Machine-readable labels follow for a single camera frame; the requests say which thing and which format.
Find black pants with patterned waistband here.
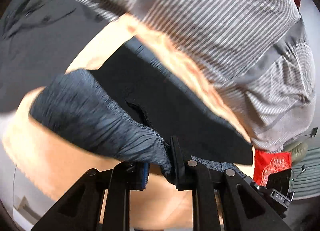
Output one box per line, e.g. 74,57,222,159
29,38,253,182

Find red patterned cloth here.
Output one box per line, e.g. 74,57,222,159
253,150,292,186

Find olive green cushion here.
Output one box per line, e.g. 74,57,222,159
284,141,308,166

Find orange towel blanket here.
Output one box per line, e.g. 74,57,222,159
0,13,252,231

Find grey white striped bedsheet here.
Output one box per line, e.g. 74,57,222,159
77,0,316,152

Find dark grey garment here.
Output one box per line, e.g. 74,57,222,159
1,0,125,113

